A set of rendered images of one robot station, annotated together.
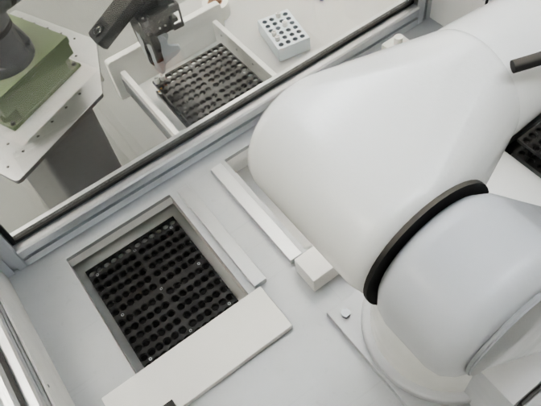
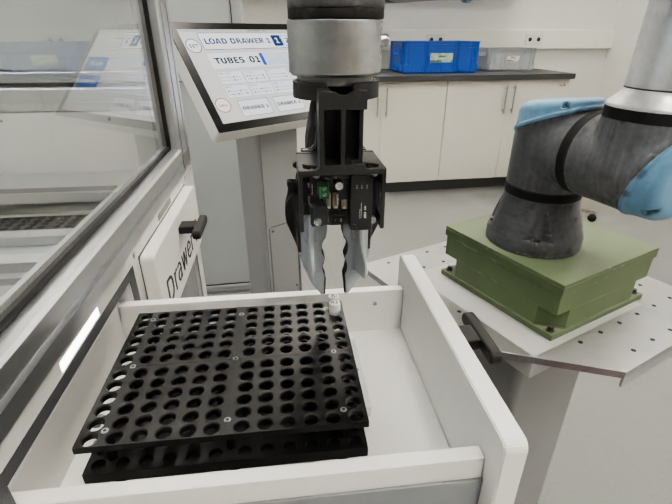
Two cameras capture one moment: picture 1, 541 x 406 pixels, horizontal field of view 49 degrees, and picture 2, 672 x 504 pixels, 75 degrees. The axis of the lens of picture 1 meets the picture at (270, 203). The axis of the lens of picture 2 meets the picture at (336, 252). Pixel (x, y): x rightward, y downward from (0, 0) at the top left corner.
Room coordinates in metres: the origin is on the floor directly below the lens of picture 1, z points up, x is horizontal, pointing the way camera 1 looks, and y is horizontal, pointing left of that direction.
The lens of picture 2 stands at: (1.10, -0.20, 1.17)
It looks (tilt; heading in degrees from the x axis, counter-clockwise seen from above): 26 degrees down; 111
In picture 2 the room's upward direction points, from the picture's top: straight up
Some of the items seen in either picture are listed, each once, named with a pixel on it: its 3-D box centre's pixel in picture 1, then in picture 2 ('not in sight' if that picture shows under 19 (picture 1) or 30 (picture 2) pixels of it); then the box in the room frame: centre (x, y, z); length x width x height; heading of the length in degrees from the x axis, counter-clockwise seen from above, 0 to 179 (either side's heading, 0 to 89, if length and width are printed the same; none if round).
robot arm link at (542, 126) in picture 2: not in sight; (557, 141); (1.17, 0.55, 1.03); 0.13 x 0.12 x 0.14; 134
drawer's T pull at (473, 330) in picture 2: not in sight; (469, 337); (1.10, 0.17, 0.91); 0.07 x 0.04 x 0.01; 117
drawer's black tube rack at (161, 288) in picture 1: (166, 296); not in sight; (0.47, 0.20, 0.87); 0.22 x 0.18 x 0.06; 27
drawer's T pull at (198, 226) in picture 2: not in sight; (192, 227); (0.67, 0.31, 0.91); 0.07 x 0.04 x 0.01; 117
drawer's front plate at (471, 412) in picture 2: not in sight; (439, 364); (1.07, 0.16, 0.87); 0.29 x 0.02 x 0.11; 117
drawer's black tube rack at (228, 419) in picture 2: not in sight; (238, 384); (0.89, 0.07, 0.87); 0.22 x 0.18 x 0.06; 27
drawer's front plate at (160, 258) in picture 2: not in sight; (177, 246); (0.64, 0.29, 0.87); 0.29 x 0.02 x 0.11; 117
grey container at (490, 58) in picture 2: not in sight; (504, 58); (0.99, 4.01, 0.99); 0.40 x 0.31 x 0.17; 30
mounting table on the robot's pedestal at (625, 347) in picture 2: not in sight; (523, 311); (1.18, 0.58, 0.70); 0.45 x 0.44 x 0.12; 50
